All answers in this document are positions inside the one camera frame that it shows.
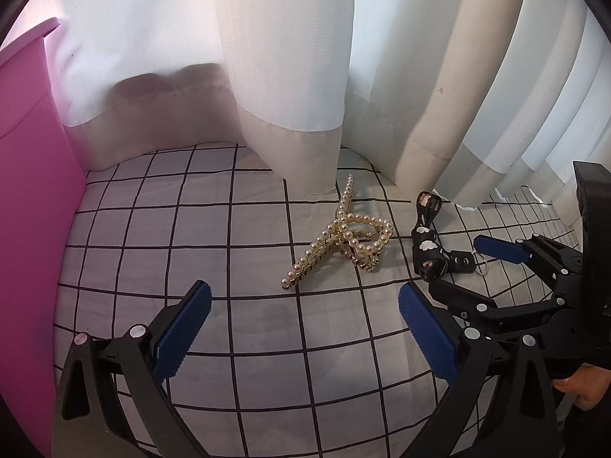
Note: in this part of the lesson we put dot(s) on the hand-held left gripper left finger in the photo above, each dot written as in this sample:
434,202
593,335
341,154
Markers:
184,338

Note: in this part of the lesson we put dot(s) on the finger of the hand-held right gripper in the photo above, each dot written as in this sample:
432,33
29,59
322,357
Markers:
499,249
458,295

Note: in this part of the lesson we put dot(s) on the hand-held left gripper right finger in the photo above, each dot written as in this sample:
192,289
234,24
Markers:
429,338

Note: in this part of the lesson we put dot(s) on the pearl hair claw clip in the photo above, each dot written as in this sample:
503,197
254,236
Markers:
346,229

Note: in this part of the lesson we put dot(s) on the pink storage box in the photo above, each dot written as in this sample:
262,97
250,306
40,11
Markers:
33,200

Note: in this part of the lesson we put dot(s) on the person's right hand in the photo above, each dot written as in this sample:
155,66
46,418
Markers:
587,386

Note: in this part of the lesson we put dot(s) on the white checked bed sheet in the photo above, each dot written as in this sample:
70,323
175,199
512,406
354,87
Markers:
191,229

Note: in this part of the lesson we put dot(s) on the white curtain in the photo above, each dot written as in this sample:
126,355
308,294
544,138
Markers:
286,57

